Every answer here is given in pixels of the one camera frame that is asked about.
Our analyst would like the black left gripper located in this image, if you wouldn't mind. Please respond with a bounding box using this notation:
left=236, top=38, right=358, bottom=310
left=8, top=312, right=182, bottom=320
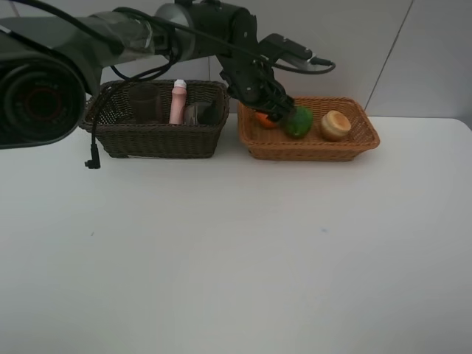
left=220, top=55, right=296, bottom=121

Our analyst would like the orange tangerine fruit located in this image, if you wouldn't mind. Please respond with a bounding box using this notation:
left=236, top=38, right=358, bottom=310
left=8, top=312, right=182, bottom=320
left=254, top=111, right=278, bottom=129

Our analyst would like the green lime fruit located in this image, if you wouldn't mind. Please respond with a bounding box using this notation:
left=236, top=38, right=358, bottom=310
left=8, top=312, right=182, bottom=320
left=282, top=106, right=313, bottom=139

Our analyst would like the red yellow peach fruit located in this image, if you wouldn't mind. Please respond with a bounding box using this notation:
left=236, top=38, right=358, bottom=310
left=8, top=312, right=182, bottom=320
left=320, top=111, right=352, bottom=142

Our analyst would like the dark green pump bottle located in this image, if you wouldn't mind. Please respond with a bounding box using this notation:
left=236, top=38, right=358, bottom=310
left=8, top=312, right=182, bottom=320
left=184, top=100, right=222, bottom=126

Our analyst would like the pink bottle white cap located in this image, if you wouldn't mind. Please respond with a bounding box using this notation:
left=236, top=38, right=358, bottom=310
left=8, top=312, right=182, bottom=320
left=169, top=80, right=187, bottom=125

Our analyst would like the translucent purple plastic cup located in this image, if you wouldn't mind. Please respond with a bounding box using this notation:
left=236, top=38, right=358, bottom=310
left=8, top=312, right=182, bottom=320
left=128, top=83, right=162, bottom=124

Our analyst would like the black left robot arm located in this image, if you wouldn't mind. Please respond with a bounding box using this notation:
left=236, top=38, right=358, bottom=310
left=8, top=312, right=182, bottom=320
left=1, top=1, right=294, bottom=149

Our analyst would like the light orange wicker basket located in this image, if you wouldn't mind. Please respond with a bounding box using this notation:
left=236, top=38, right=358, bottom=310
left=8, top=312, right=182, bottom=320
left=237, top=96, right=381, bottom=162

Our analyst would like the dark brown wicker basket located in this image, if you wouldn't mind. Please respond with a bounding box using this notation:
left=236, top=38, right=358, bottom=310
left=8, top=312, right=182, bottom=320
left=80, top=80, right=229, bottom=159

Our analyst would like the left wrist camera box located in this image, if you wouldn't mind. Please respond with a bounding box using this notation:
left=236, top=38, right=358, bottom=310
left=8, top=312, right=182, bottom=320
left=258, top=33, right=316, bottom=72

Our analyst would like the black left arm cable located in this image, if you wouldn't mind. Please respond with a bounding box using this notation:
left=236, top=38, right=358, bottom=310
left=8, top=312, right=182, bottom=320
left=83, top=84, right=122, bottom=170

